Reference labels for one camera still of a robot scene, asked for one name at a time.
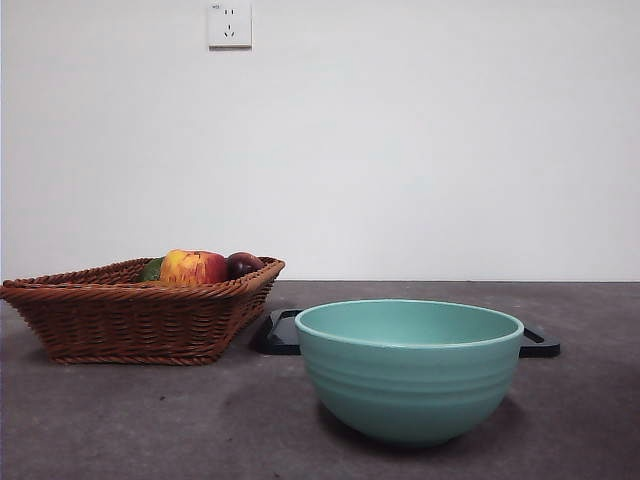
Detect white wall socket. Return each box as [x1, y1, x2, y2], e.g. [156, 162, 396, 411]
[207, 1, 253, 51]

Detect red yellow apple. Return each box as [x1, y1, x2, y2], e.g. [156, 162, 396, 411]
[158, 248, 229, 286]

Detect green fruit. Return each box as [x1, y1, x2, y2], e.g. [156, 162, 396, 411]
[138, 257, 165, 282]

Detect dark green rectangular tray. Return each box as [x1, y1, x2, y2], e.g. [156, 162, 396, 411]
[263, 308, 561, 358]

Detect teal ceramic bowl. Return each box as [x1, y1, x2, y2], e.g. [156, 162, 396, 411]
[293, 298, 525, 448]

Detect brown wicker basket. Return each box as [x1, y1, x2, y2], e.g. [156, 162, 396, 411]
[0, 256, 286, 365]

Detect dark red plum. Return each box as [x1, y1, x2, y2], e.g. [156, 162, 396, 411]
[225, 251, 265, 280]

